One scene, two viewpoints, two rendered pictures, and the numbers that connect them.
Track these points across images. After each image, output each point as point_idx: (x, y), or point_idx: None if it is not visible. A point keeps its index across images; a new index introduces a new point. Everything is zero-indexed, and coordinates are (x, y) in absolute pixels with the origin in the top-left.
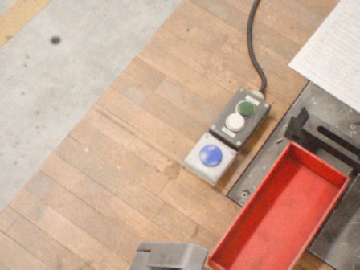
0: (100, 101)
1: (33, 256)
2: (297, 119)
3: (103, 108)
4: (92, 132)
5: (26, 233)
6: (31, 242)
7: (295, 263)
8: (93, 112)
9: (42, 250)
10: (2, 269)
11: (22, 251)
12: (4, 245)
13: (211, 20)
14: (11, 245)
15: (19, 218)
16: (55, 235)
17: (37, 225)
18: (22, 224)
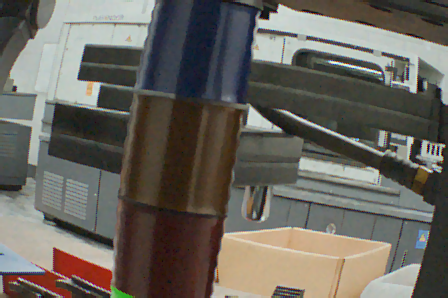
0: (266, 297)
1: (66, 250)
2: (276, 291)
3: (256, 297)
4: (220, 291)
5: (89, 254)
6: (80, 253)
7: (41, 267)
8: (250, 294)
9: (72, 253)
10: (55, 241)
11: (72, 249)
12: (77, 247)
13: None
14: (77, 248)
15: (105, 256)
16: (88, 260)
17: (98, 258)
18: (98, 255)
